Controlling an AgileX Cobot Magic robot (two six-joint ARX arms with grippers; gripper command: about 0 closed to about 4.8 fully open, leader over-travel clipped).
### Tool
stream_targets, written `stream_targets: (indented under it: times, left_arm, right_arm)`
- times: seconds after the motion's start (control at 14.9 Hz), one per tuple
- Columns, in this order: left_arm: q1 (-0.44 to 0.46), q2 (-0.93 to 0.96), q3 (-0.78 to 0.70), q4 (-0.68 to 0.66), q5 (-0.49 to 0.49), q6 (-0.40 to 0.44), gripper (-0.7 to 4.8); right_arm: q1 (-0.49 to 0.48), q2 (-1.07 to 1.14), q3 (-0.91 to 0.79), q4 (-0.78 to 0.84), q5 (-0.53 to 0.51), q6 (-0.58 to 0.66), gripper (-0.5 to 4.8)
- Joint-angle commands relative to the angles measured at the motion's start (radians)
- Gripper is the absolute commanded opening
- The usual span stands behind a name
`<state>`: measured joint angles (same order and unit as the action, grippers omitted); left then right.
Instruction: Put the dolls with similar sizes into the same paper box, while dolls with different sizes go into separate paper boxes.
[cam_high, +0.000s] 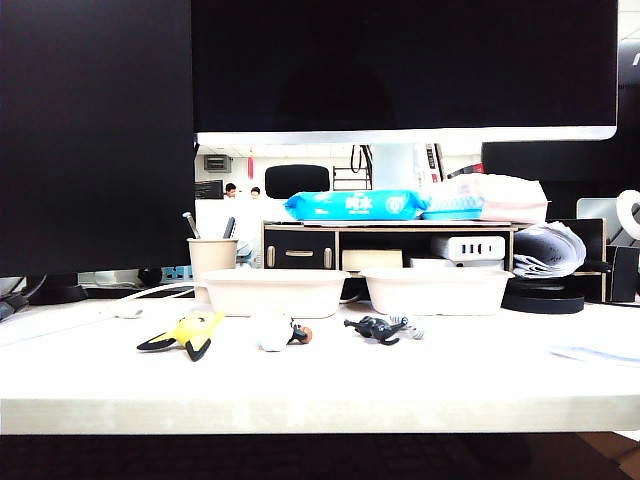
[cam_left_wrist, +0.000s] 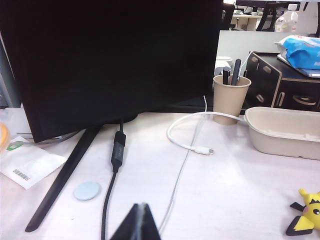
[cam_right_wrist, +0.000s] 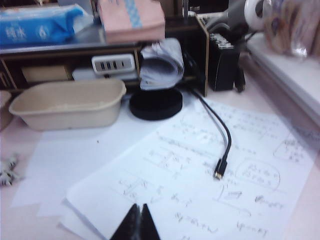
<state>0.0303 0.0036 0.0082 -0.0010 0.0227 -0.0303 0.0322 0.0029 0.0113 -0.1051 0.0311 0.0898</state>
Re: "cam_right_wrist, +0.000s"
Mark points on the clear plastic snack bag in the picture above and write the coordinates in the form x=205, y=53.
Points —
x=292, y=22

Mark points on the white ledge board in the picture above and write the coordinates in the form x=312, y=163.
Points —
x=287, y=75

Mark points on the white USB charger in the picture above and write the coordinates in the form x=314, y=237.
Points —
x=112, y=64

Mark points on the rolled paper bundle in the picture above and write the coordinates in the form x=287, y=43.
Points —
x=160, y=65

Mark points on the black round base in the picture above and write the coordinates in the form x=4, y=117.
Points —
x=156, y=106

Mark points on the flat white box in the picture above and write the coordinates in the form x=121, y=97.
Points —
x=82, y=75

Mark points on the beige paper box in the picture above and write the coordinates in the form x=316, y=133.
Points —
x=67, y=112

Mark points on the blank white paper sheet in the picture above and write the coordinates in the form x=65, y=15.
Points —
x=75, y=150

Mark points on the handwritten paper sheet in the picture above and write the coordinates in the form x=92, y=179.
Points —
x=190, y=190

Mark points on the black box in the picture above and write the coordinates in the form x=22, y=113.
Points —
x=222, y=67

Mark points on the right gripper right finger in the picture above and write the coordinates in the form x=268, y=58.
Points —
x=148, y=227

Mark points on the beige cardboard box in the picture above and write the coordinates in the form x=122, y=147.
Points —
x=45, y=73

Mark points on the blue wet wipes pack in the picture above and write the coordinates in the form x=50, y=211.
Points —
x=32, y=27

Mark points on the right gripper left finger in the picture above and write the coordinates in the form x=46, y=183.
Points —
x=131, y=227

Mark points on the black wooden desk shelf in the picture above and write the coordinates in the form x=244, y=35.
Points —
x=197, y=62

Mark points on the grey white round device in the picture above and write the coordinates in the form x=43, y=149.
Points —
x=255, y=12

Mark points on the pink tissue pack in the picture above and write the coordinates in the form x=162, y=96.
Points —
x=130, y=20

